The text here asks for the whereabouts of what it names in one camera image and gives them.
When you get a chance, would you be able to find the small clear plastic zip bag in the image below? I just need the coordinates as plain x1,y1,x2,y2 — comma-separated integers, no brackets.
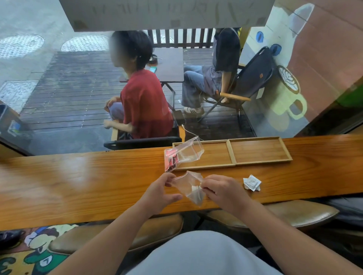
172,171,206,207

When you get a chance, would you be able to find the wooden fence railing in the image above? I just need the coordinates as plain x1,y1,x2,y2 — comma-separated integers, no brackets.
146,28,216,49

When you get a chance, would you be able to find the wooden tray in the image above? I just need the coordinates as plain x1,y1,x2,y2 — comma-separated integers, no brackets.
228,137,293,165
172,139,236,171

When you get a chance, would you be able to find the black folding chair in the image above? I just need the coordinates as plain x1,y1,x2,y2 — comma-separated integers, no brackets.
197,46,277,124

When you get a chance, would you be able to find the brown leather stool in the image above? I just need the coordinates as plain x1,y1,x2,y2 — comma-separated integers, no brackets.
48,214,184,255
203,199,340,233

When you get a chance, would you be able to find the person's white shirt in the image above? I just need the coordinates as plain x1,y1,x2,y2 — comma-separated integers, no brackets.
124,230,284,275

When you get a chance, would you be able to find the person's left hand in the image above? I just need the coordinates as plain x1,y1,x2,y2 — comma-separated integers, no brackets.
137,172,184,218

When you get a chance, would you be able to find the square manhole cover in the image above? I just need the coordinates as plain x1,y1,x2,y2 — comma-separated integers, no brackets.
0,80,39,114

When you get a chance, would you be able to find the black shoe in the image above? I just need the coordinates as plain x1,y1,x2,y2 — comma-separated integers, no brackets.
0,229,26,251

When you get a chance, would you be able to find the white cable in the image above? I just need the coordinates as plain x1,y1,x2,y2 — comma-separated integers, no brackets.
181,124,205,141

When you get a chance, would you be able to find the person's left forearm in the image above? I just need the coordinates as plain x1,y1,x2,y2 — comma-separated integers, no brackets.
49,203,161,275

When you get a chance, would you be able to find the cartoon floor mat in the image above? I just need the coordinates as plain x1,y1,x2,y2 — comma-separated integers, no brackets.
0,224,79,275

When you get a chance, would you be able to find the person's right forearm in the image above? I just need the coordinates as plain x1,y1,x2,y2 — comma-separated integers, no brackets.
236,199,363,275

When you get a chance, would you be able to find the clear bag with red packets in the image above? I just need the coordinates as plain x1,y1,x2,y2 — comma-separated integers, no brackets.
164,136,205,173

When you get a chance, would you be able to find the round manhole cover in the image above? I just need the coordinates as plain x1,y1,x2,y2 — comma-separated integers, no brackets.
0,34,45,59
61,34,110,53

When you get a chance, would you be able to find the dark outdoor table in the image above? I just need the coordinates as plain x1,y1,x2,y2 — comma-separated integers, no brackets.
119,47,185,111

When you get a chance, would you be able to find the person's right hand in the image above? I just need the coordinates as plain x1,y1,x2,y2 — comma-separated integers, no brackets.
200,174,253,218

